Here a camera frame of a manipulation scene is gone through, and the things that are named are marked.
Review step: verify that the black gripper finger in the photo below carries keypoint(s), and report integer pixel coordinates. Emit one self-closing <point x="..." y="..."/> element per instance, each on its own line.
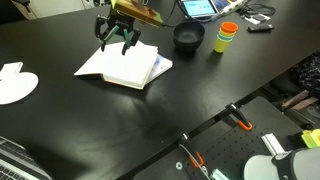
<point x="127" y="43"/>
<point x="107" y="36"/>

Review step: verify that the yellow green block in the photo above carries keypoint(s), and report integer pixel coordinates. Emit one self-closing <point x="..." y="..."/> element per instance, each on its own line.
<point x="311" y="138"/>

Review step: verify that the orange cover paperback book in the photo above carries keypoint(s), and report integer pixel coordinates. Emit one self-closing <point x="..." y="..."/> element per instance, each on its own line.
<point x="130" y="69"/>

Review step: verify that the black orange clamp near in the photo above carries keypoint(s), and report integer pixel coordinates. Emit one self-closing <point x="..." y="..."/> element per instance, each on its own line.
<point x="195" y="157"/>

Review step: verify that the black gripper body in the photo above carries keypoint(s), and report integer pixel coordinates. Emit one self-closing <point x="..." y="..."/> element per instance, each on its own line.
<point x="115" y="18"/>

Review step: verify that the blue plastic cup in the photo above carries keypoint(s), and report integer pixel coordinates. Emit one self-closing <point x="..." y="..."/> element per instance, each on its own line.
<point x="224" y="37"/>

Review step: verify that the orange green wrist camera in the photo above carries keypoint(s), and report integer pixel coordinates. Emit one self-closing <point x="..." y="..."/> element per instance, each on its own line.
<point x="138" y="11"/>

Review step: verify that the black perforated mounting board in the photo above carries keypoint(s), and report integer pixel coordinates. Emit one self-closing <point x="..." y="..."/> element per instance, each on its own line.
<point x="229" y="152"/>

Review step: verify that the white paper plate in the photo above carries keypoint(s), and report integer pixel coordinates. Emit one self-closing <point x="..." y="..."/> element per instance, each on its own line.
<point x="15" y="84"/>

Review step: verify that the black remote control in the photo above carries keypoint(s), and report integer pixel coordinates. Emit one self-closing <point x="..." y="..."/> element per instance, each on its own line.
<point x="260" y="28"/>

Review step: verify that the open laptop computer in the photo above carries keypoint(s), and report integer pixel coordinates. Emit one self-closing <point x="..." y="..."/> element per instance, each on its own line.
<point x="17" y="164"/>

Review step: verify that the white tablet device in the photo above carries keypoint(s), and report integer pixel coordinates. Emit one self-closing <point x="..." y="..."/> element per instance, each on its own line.
<point x="199" y="8"/>

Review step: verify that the yellow-green plastic cup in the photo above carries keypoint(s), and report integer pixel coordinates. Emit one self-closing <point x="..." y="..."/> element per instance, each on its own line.
<point x="221" y="45"/>

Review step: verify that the orange plastic cup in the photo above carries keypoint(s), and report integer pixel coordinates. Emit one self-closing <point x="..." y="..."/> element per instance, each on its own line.
<point x="229" y="27"/>

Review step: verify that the black stacked bowls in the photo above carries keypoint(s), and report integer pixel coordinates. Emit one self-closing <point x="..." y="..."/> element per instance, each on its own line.
<point x="188" y="36"/>

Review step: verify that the black orange clamp far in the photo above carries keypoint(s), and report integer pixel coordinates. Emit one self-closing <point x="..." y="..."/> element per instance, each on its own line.
<point x="238" y="117"/>

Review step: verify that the black orange clamp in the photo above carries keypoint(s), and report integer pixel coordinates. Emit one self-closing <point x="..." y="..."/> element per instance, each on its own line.
<point x="195" y="157"/>
<point x="238" y="117"/>

